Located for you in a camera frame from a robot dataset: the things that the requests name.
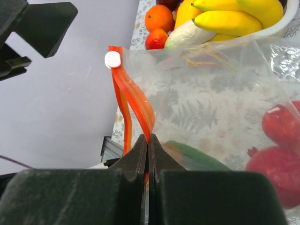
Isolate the red toy apple back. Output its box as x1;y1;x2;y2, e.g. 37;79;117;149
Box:
262;104;300;152

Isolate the clear zip top bag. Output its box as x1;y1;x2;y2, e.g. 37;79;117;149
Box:
105;37;300;219

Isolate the red toy pomegranate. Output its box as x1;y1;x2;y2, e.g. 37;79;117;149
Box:
246;146;300;209

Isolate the green toy cucumber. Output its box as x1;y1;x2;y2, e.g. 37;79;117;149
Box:
162;140;231;171

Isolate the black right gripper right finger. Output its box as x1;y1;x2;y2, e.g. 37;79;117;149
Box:
148;135;287;225

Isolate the yellow toy banana bunch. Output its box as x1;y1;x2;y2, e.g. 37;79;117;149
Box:
174;0;284;42

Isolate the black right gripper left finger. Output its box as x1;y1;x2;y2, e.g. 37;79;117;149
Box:
0;135;147;225

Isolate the orange toy orange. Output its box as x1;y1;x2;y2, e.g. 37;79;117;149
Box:
144;4;175;33

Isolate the red toy strawberry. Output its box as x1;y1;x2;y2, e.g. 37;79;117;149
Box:
145;29;169;50

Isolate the dark red toy apple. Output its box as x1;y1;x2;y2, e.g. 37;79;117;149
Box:
156;0;181;11

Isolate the white plastic fruit basket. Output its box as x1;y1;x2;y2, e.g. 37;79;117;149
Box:
239;0;300;40

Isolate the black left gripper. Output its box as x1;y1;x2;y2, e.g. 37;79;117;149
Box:
0;0;79;82

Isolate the white toy radish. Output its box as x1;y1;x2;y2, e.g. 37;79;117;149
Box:
165;20;216;48

